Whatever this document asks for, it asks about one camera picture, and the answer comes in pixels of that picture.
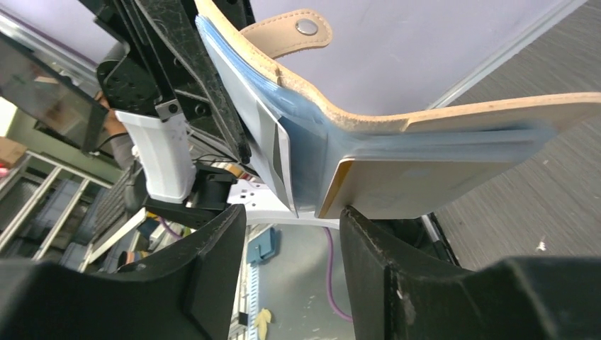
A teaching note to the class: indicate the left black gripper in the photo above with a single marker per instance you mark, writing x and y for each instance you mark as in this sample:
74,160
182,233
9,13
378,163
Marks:
165,63

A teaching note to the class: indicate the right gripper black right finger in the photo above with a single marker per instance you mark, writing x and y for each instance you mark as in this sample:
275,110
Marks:
399,292

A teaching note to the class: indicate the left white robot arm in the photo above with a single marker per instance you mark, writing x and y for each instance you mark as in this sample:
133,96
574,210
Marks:
170,174

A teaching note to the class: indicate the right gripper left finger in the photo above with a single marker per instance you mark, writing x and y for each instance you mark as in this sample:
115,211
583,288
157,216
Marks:
184,291

